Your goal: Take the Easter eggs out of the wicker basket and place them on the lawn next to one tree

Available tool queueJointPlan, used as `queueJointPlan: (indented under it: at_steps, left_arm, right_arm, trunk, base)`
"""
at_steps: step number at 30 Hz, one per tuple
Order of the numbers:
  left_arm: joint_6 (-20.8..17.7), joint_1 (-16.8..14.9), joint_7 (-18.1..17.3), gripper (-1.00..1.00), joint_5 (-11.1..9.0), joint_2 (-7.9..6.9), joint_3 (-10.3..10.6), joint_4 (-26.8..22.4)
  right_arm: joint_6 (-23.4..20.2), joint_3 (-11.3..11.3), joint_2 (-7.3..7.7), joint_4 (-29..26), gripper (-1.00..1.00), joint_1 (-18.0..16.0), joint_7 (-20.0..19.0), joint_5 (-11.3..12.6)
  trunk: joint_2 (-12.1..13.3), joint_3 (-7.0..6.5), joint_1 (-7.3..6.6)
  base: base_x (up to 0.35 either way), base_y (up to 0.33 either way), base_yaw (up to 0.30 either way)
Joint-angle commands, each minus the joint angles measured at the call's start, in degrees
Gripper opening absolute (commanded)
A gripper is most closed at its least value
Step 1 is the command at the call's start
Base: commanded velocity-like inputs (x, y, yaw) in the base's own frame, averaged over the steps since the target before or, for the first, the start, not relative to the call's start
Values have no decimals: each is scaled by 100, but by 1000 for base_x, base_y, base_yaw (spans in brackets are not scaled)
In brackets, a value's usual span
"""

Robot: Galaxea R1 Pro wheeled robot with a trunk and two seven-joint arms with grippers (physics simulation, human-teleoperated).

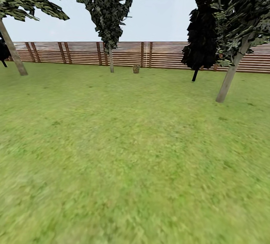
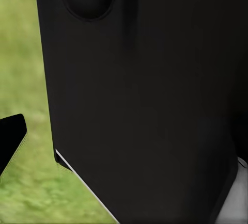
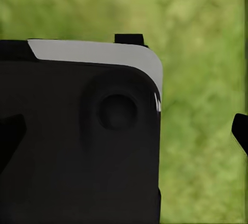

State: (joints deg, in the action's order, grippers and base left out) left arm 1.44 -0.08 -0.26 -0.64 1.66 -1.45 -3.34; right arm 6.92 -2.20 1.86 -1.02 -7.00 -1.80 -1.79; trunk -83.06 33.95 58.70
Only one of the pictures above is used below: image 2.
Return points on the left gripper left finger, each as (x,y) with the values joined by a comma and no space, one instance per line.
(12,132)

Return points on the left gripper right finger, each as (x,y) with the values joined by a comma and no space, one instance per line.
(240,130)

